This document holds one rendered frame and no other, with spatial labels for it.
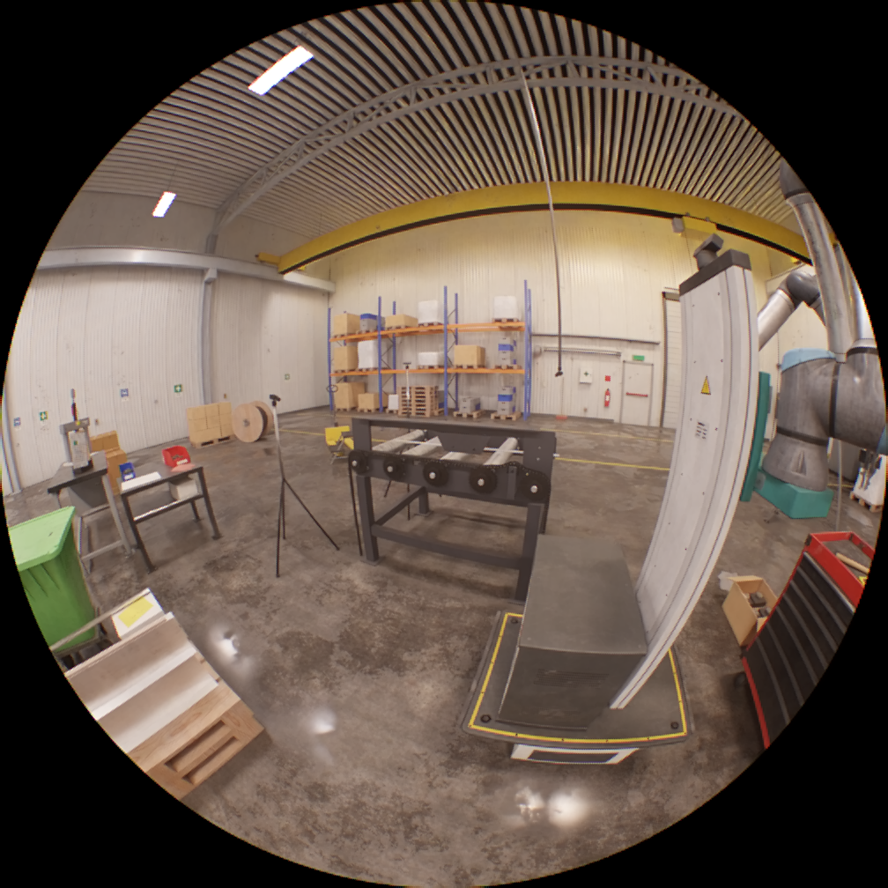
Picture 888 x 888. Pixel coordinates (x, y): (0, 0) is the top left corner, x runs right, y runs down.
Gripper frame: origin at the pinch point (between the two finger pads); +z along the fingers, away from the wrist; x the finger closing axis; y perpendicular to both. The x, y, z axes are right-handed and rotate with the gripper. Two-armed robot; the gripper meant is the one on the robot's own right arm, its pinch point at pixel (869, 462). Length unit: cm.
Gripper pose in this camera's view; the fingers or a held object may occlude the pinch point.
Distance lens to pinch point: 132.4
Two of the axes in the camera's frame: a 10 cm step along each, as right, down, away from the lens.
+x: -1.9, 3.5, -9.2
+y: -8.9, 3.4, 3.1
